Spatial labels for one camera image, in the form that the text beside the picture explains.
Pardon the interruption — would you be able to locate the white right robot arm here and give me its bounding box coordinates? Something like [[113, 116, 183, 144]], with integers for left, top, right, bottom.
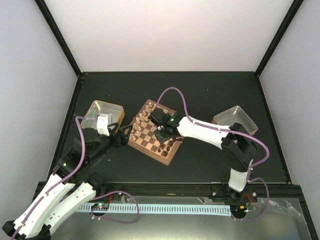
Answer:
[[148, 108, 257, 202]]

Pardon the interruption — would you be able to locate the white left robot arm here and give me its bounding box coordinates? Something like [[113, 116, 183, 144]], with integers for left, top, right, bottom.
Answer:
[[2, 123, 133, 240]]

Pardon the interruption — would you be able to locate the wooden chess board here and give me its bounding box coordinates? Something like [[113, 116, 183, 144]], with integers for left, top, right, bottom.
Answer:
[[128, 99, 182, 166]]

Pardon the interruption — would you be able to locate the yellow metal tin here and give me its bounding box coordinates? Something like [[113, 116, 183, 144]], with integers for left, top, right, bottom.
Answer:
[[80, 100, 125, 130]]

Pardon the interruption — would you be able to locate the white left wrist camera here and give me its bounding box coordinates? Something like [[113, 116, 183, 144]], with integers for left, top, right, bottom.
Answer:
[[96, 113, 112, 136]]

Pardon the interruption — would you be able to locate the white slotted cable duct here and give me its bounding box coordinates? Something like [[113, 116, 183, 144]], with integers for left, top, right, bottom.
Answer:
[[76, 203, 231, 217]]

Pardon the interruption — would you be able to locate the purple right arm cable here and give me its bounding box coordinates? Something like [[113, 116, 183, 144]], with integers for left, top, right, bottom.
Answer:
[[155, 86, 271, 222]]

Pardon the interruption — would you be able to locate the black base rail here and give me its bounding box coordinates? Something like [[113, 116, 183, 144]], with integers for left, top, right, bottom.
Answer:
[[96, 181, 304, 203]]

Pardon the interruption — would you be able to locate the black frame post left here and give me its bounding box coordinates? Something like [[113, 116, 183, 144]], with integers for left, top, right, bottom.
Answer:
[[34, 0, 82, 77]]

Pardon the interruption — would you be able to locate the black frame post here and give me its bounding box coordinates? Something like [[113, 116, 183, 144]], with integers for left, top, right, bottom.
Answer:
[[254, 0, 304, 77], [34, 0, 82, 77]]

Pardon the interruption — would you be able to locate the black frame post right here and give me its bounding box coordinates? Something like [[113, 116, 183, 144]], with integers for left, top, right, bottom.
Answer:
[[254, 0, 304, 77]]

